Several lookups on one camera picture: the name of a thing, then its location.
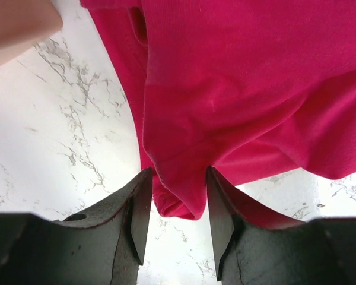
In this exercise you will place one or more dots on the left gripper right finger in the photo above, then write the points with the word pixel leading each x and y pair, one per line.
pixel 254 244

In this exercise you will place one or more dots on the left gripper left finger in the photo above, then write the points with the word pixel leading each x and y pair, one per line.
pixel 102 244

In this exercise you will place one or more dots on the peach perforated file organizer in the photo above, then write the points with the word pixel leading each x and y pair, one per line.
pixel 24 24

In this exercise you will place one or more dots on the pink red t shirt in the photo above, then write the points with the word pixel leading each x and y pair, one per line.
pixel 253 88

